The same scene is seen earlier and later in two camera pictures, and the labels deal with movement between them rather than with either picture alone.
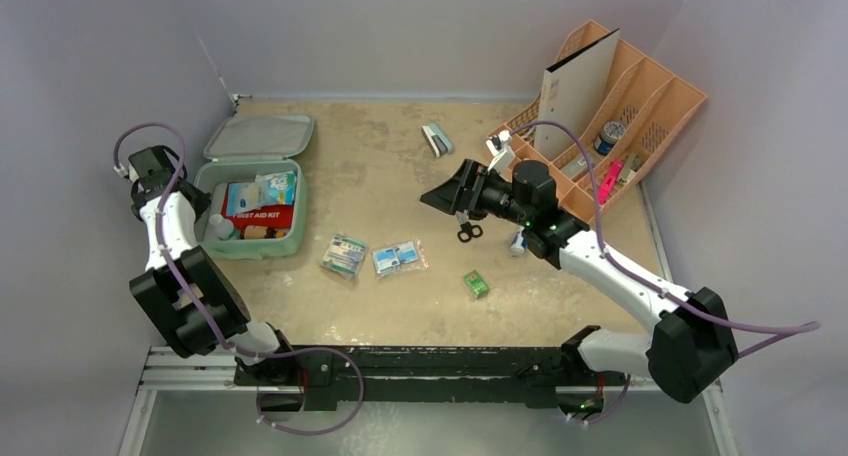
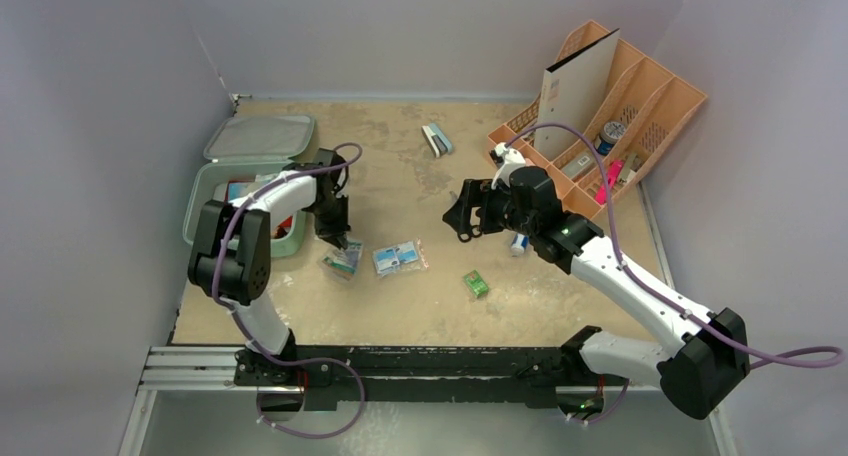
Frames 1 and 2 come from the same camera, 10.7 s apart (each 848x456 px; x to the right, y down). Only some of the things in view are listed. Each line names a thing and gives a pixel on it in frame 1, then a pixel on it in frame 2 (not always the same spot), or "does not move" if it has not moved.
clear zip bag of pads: x=401 y=257 does not move
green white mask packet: x=344 y=254 does not move
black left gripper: x=201 y=203 -> x=335 y=233
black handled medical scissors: x=468 y=230 does not move
